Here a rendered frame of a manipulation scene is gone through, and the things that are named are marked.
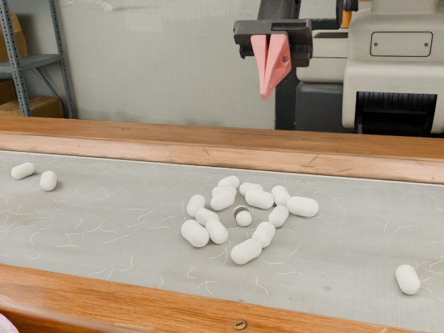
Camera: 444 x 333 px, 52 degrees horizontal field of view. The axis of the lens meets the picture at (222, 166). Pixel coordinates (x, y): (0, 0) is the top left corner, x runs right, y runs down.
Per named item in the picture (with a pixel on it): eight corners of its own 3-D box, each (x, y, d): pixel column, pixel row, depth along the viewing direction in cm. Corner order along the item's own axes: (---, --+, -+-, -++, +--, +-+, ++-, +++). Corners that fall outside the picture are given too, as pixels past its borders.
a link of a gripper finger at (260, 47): (299, 82, 54) (308, 21, 58) (240, 80, 56) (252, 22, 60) (303, 113, 60) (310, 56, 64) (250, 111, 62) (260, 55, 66)
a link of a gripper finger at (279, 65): (279, 81, 55) (289, 22, 59) (222, 80, 57) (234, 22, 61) (285, 112, 61) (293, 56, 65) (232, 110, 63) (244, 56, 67)
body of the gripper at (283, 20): (309, 30, 58) (315, -14, 61) (231, 30, 60) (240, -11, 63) (312, 63, 63) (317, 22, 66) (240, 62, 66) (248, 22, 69)
